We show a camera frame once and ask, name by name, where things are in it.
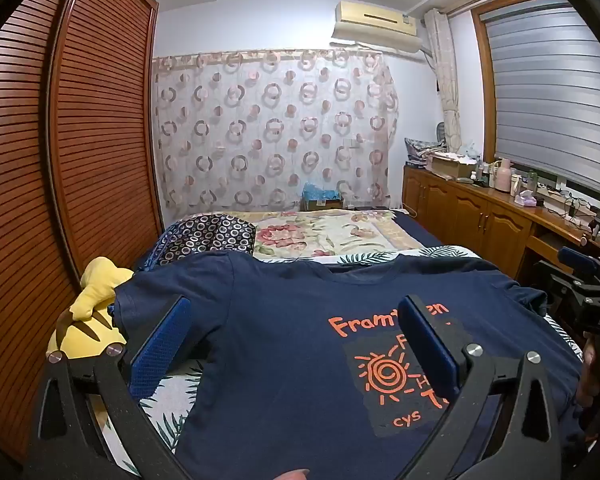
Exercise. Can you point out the navy printed t-shirt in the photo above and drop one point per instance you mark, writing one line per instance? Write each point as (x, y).
(280, 360)

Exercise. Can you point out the person's left hand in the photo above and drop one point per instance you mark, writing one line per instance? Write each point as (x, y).
(292, 475)

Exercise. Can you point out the floral blanket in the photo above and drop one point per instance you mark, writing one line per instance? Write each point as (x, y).
(305, 235)

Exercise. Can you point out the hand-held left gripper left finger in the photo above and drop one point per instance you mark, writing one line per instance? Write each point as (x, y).
(160, 345)

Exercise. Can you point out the wooden louvered wardrobe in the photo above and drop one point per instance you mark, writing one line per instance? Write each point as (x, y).
(95, 135)

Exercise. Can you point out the dark circle-patterned pillow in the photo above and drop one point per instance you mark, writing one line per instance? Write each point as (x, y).
(205, 237)

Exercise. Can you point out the beige tied curtain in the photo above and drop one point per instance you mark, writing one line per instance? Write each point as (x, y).
(447, 85)

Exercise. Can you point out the wooden sideboard cabinet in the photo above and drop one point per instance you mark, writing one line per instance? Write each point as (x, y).
(470, 215)

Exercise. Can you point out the person's right hand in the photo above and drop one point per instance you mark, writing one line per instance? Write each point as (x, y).
(590, 375)

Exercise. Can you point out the yellow plush toy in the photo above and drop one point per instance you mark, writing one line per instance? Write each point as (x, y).
(92, 295)

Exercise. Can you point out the black flat box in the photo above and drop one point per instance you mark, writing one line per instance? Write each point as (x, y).
(370, 207)

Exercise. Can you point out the beige open cardboard box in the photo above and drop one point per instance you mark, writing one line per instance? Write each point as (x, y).
(450, 165)

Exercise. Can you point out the sheer circle-patterned curtain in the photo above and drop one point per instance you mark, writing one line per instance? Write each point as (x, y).
(270, 125)

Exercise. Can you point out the grey window blind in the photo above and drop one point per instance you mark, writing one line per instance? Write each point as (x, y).
(555, 85)

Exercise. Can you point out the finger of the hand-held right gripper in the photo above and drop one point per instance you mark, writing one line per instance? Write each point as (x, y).
(577, 258)

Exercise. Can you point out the cardboard box with blue cloth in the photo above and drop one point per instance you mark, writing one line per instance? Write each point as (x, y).
(320, 202)

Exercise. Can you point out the navy bed sheet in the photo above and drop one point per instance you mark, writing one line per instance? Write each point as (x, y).
(415, 232)

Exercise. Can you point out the white leaf-print sheet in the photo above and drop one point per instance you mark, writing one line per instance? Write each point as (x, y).
(170, 395)

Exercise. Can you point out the pink thermos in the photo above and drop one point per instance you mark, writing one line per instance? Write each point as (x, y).
(502, 177)

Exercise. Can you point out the purple tissue pack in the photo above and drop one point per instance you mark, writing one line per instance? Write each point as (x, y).
(525, 199)

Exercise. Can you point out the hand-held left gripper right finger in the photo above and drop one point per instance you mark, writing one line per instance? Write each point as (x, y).
(430, 345)

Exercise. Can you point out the beige wall air conditioner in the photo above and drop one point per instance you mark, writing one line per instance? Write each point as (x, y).
(375, 17)

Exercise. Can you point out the stack of folded cloths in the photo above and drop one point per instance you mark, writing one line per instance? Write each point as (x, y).
(420, 147)

